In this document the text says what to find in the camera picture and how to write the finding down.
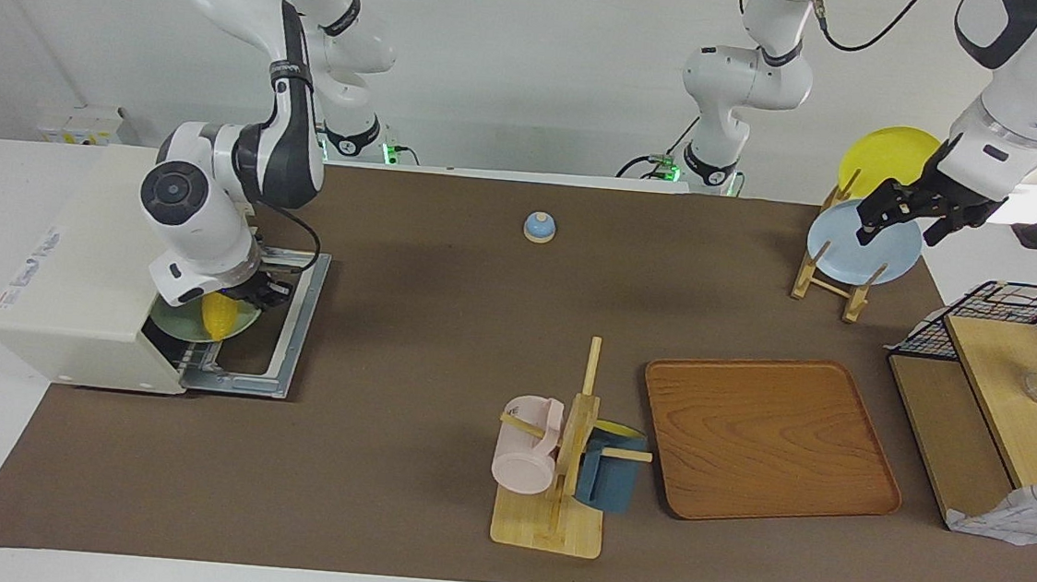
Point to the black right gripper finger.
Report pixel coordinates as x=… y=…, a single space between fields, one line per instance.
x=285 y=292
x=268 y=297

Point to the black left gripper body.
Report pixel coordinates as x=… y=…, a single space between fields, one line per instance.
x=961 y=192

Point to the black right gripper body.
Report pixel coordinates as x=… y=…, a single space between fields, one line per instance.
x=250 y=287

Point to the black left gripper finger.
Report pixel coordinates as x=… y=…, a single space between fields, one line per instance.
x=881 y=213
x=942 y=227

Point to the yellow corn cob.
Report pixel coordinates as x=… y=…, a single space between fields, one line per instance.
x=218 y=318

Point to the green plate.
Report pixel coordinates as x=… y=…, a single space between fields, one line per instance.
x=178 y=324

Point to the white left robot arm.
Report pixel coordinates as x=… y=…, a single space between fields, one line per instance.
x=748 y=78

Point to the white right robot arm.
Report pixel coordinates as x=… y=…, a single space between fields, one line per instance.
x=201 y=210

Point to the white toaster oven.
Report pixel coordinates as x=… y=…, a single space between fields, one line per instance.
x=83 y=294

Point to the light blue plate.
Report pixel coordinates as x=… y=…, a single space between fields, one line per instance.
x=845 y=252

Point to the yellow plate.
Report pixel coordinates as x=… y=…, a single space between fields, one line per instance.
x=890 y=158

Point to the wooden dish rack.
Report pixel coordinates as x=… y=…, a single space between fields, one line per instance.
x=806 y=277

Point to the brown table mat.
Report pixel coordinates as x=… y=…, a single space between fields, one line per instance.
x=380 y=410

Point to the wooden shelf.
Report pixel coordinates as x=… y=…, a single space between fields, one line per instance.
x=1009 y=413

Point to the brown wooden tray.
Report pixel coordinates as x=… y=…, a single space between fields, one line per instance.
x=766 y=440

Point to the blue call bell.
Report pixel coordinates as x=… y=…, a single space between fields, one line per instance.
x=539 y=228

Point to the pink mug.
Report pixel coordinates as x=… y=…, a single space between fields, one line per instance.
x=523 y=463

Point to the wooden mug tree stand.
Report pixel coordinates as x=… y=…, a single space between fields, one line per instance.
x=546 y=524

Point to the dark blue mug yellow inside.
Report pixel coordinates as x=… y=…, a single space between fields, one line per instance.
x=610 y=483

